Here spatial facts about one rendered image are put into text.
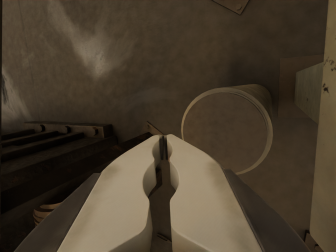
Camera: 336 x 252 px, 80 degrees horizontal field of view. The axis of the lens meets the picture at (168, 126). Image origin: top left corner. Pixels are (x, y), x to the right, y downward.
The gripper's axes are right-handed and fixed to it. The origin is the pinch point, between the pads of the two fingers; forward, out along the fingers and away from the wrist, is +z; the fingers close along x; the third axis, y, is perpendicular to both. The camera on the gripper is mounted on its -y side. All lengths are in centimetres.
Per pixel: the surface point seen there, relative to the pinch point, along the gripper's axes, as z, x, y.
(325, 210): 0.3, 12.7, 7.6
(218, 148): 11.4, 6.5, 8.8
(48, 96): 105, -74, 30
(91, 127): 78, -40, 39
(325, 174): 1.6, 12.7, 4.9
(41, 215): 22, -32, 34
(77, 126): 82, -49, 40
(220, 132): 11.9, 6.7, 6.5
